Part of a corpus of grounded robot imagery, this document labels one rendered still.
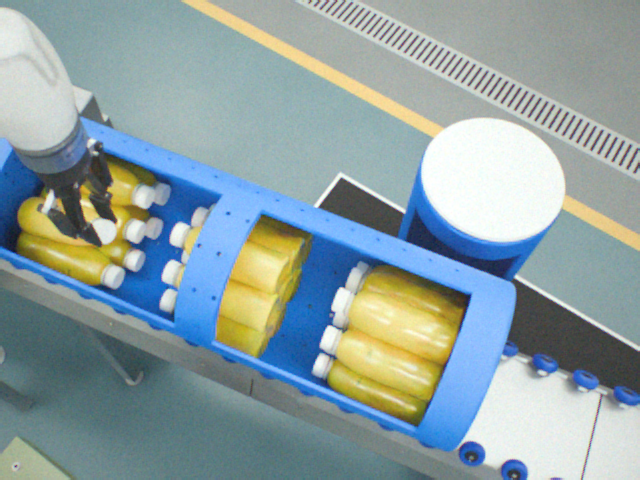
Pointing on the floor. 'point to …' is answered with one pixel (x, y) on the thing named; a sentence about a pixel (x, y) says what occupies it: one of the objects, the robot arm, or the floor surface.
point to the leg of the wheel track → (117, 355)
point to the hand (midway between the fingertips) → (96, 221)
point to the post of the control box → (14, 397)
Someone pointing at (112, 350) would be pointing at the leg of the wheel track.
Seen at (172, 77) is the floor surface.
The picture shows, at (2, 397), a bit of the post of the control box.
